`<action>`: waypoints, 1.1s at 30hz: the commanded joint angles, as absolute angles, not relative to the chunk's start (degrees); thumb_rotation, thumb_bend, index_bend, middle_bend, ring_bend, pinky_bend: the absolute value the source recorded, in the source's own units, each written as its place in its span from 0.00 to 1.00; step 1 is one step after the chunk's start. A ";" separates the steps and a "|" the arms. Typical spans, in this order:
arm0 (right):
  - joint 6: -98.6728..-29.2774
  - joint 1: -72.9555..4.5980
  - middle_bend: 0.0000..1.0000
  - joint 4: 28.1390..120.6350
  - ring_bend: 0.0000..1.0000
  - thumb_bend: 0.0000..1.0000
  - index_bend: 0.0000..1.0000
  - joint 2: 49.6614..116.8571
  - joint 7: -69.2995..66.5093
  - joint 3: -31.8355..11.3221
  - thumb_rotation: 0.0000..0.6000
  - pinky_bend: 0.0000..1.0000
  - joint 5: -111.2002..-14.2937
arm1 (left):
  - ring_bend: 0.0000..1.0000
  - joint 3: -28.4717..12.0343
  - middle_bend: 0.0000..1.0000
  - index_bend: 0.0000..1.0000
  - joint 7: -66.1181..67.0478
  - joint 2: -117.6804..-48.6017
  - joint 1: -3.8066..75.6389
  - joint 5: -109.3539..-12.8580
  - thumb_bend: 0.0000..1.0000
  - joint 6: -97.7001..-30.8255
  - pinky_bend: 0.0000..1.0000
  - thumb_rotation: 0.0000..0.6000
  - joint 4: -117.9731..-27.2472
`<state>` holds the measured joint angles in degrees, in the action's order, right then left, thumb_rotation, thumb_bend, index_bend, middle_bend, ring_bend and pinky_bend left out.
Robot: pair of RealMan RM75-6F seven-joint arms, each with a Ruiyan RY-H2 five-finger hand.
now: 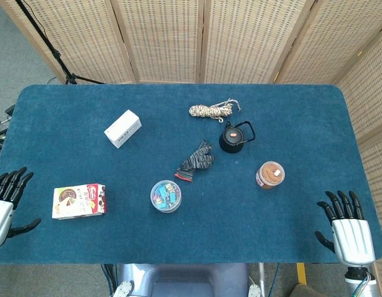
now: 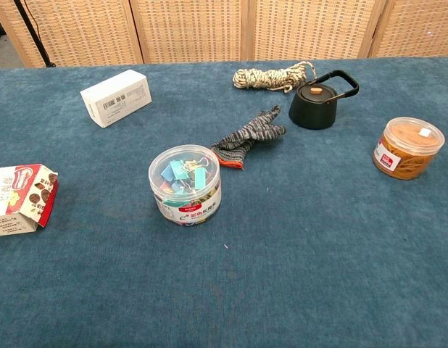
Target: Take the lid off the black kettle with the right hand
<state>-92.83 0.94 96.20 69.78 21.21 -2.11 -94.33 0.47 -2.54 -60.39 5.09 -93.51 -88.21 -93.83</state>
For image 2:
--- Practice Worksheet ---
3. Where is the clear jar of binder clips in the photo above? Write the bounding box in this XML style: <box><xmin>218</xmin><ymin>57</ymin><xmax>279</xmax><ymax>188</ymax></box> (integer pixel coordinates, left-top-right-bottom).
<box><xmin>148</xmin><ymin>144</ymin><xmax>222</xmax><ymax>227</ymax></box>

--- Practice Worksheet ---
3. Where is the grey striped knit glove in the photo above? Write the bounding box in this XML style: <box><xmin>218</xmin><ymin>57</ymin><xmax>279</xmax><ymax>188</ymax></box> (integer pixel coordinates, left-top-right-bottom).
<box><xmin>210</xmin><ymin>104</ymin><xmax>286</xmax><ymax>170</ymax></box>

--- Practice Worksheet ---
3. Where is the blue table mat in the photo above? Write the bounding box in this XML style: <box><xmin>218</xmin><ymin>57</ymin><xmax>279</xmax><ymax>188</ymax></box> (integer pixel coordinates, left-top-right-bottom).
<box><xmin>0</xmin><ymin>56</ymin><xmax>448</xmax><ymax>348</ymax></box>

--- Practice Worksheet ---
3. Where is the white cardboard box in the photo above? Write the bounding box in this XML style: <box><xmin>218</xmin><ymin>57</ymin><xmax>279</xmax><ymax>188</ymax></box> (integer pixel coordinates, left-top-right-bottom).
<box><xmin>79</xmin><ymin>69</ymin><xmax>153</xmax><ymax>129</ymax></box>

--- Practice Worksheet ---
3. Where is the woven wooden folding screen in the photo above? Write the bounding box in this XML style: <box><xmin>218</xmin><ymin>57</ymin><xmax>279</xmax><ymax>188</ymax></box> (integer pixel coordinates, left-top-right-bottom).
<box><xmin>0</xmin><ymin>0</ymin><xmax>448</xmax><ymax>69</ymax></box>

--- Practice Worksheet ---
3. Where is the clear jar of rubber bands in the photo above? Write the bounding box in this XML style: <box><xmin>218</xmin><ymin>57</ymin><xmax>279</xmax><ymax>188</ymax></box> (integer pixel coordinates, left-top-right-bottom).
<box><xmin>371</xmin><ymin>116</ymin><xmax>446</xmax><ymax>181</ymax></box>

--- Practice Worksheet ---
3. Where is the open snack carton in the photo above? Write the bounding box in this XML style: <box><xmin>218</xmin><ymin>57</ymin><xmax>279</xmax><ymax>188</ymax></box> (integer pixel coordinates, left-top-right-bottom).
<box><xmin>0</xmin><ymin>163</ymin><xmax>59</xmax><ymax>238</ymax></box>

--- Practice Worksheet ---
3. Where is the black tripod stand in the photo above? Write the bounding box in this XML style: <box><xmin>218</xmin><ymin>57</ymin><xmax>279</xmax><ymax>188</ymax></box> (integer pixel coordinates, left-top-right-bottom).
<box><xmin>12</xmin><ymin>0</ymin><xmax>57</xmax><ymax>69</ymax></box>

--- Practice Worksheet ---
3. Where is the black round object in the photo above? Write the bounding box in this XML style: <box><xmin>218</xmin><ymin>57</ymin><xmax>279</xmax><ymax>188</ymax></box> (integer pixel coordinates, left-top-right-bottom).
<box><xmin>288</xmin><ymin>69</ymin><xmax>360</xmax><ymax>131</ymax></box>

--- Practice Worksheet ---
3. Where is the coiled speckled rope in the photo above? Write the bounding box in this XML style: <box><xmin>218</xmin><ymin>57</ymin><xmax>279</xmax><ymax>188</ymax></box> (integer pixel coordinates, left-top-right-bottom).
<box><xmin>232</xmin><ymin>60</ymin><xmax>317</xmax><ymax>94</ymax></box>

